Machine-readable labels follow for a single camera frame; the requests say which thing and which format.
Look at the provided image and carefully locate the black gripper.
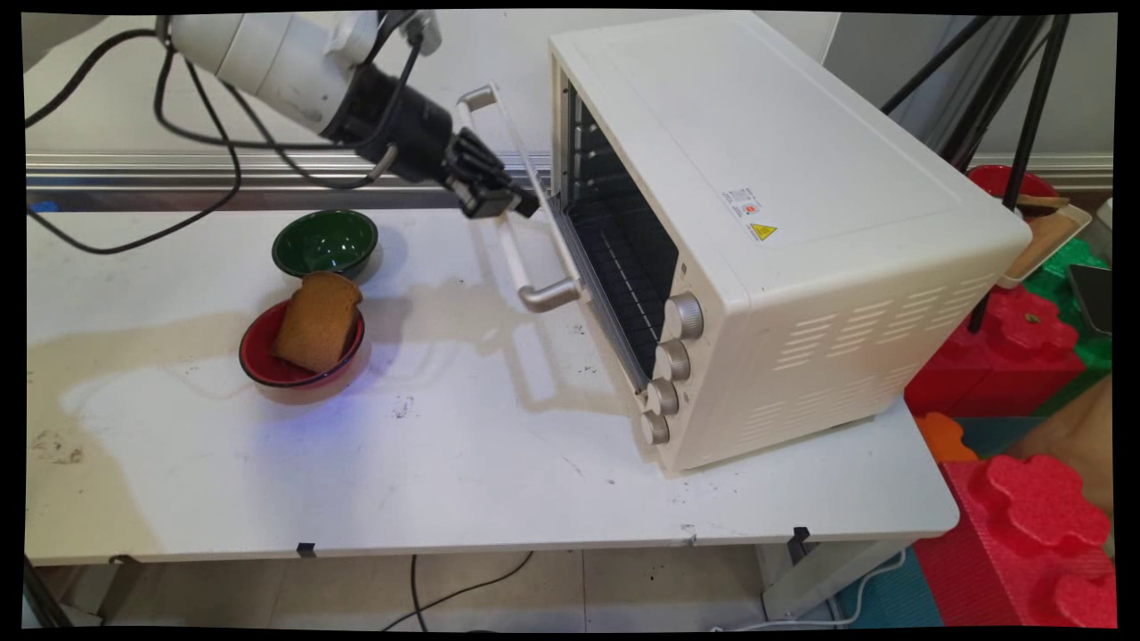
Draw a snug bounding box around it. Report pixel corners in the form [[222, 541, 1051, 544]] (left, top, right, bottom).
[[322, 67, 542, 221]]

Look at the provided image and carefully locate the glass oven door with handle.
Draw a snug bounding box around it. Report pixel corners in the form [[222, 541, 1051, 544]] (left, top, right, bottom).
[[456, 85, 653, 394]]

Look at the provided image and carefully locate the brown toast slice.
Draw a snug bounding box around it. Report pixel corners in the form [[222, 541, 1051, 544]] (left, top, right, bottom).
[[272, 272, 363, 375]]

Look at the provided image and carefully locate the dark green bowl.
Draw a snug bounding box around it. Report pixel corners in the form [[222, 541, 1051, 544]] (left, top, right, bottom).
[[272, 209, 379, 281]]

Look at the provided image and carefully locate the red bowl with black rim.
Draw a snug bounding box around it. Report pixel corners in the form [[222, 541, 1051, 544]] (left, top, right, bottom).
[[239, 300, 366, 390]]

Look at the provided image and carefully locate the cream toaster oven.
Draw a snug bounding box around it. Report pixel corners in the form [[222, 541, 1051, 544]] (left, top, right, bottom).
[[548, 11, 1034, 475]]

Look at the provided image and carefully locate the plain red bowl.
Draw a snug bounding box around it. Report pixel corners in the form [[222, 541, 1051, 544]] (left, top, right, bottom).
[[966, 164, 1059, 216]]

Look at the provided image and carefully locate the white table leg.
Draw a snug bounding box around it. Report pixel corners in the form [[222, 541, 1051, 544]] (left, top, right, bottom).
[[757, 539, 914, 622]]

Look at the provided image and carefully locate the orange foam piece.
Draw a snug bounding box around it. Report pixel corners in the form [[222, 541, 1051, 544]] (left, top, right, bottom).
[[914, 411, 979, 464]]

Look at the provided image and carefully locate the wooden tray with cream rim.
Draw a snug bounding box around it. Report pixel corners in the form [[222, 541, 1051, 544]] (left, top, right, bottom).
[[997, 203, 1093, 289]]

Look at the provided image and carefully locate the green foam block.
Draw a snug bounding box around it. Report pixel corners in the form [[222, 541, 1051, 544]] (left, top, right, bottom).
[[1022, 237, 1114, 414]]

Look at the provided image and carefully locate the black tablet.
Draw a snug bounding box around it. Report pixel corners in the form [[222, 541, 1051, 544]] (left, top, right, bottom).
[[1067, 263, 1114, 337]]

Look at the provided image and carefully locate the person's bare leg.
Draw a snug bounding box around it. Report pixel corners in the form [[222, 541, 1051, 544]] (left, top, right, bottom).
[[1006, 372, 1114, 515]]

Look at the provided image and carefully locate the large red foam block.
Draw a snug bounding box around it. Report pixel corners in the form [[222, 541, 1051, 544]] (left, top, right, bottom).
[[914, 452, 1119, 629]]

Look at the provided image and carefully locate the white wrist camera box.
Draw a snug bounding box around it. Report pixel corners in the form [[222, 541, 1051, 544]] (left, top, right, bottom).
[[331, 11, 444, 63]]

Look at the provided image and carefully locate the aluminium rail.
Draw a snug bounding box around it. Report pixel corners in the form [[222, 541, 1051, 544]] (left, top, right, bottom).
[[25, 150, 1114, 215]]

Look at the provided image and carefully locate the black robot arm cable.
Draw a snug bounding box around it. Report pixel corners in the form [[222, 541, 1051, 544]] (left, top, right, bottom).
[[25, 12, 424, 256]]

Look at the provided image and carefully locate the black floor cable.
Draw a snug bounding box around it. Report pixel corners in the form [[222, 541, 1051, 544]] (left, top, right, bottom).
[[383, 552, 535, 631]]

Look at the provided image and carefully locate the black camera tripod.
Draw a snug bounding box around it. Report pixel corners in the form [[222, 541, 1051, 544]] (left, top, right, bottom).
[[882, 13, 1065, 334]]

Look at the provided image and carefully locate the white floor cable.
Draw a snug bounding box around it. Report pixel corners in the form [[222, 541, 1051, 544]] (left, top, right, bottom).
[[708, 548, 908, 631]]

